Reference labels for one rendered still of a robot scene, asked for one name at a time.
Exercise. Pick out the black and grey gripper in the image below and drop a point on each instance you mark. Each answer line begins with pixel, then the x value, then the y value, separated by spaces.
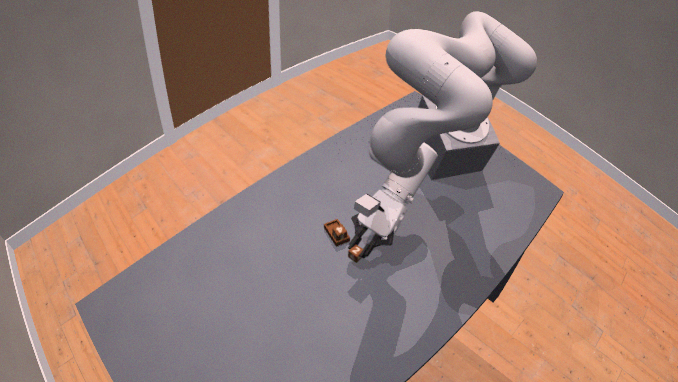
pixel 381 223

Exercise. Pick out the orange-brown number cube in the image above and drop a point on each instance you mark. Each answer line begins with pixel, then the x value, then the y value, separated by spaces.
pixel 354 253
pixel 339 232

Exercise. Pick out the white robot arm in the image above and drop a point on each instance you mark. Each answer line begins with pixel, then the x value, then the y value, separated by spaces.
pixel 463 98

